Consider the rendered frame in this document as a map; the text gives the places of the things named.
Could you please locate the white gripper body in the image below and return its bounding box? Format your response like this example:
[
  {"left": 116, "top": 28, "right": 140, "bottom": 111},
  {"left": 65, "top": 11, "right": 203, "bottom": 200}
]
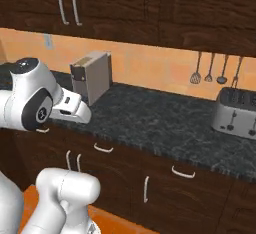
[{"left": 50, "top": 95, "right": 93, "bottom": 125}]

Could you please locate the dark wood drawer front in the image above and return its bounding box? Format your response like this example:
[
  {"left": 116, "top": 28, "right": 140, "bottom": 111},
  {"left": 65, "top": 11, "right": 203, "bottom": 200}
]
[
  {"left": 49, "top": 123, "right": 135, "bottom": 170},
  {"left": 132, "top": 146, "right": 235, "bottom": 196}
]

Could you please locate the grey metal box appliance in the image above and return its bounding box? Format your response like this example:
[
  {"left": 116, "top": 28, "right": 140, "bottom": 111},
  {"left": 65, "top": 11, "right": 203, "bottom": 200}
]
[{"left": 69, "top": 51, "right": 113, "bottom": 107}]

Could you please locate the dark wood lower cupboard door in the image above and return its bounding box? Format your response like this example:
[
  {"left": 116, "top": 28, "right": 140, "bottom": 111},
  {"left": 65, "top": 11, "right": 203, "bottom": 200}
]
[
  {"left": 9, "top": 129, "right": 75, "bottom": 192},
  {"left": 72, "top": 143, "right": 134, "bottom": 220},
  {"left": 215, "top": 178, "right": 256, "bottom": 234},
  {"left": 130, "top": 164, "right": 232, "bottom": 234}
]

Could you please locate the dark wood cupboard door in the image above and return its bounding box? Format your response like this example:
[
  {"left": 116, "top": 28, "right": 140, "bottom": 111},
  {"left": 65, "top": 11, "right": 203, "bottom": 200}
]
[
  {"left": 9, "top": 129, "right": 75, "bottom": 192},
  {"left": 130, "top": 164, "right": 232, "bottom": 234},
  {"left": 0, "top": 0, "right": 67, "bottom": 36},
  {"left": 65, "top": 0, "right": 147, "bottom": 45},
  {"left": 72, "top": 143, "right": 134, "bottom": 220},
  {"left": 145, "top": 0, "right": 256, "bottom": 58},
  {"left": 215, "top": 178, "right": 256, "bottom": 234}
]

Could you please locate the dark wood upper cupboard door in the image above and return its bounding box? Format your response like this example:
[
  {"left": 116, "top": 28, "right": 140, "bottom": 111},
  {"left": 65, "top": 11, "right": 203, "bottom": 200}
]
[
  {"left": 145, "top": 0, "right": 256, "bottom": 58},
  {"left": 0, "top": 0, "right": 67, "bottom": 36},
  {"left": 65, "top": 0, "right": 147, "bottom": 45}
]

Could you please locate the metal ladle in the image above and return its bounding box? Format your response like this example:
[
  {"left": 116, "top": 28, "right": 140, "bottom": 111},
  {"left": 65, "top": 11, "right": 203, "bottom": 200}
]
[{"left": 216, "top": 54, "right": 231, "bottom": 86}]

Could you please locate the silver toaster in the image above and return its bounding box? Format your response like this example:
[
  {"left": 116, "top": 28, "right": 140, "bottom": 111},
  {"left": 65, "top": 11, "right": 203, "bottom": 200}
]
[{"left": 211, "top": 86, "right": 256, "bottom": 141}]

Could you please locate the silver drawer handle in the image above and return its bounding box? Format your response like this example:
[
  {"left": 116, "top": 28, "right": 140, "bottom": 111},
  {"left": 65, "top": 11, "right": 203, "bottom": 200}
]
[
  {"left": 35, "top": 127, "right": 51, "bottom": 135},
  {"left": 171, "top": 165, "right": 197, "bottom": 180},
  {"left": 93, "top": 142, "right": 115, "bottom": 154}
]

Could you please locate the silver lower cupboard handle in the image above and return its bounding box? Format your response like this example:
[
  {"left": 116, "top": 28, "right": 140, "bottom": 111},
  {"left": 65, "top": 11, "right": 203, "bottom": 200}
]
[
  {"left": 75, "top": 153, "right": 83, "bottom": 174},
  {"left": 143, "top": 175, "right": 150, "bottom": 204},
  {"left": 65, "top": 149, "right": 72, "bottom": 172}
]

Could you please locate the silver cupboard handle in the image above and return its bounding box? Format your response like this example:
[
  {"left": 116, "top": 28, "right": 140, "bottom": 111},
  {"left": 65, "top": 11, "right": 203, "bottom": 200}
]
[
  {"left": 75, "top": 153, "right": 83, "bottom": 174},
  {"left": 55, "top": 0, "right": 70, "bottom": 26},
  {"left": 70, "top": 0, "right": 83, "bottom": 27},
  {"left": 143, "top": 175, "right": 150, "bottom": 204},
  {"left": 65, "top": 149, "right": 72, "bottom": 172}
]

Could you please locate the grey wall outlet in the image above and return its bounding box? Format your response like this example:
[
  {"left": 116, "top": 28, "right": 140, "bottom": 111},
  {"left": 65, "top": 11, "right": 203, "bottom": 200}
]
[{"left": 43, "top": 33, "right": 55, "bottom": 50}]

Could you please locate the silver upper cupboard handle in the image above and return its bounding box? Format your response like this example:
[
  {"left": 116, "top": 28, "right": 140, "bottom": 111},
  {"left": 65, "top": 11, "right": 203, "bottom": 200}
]
[
  {"left": 55, "top": 0, "right": 70, "bottom": 26},
  {"left": 70, "top": 0, "right": 83, "bottom": 27}
]

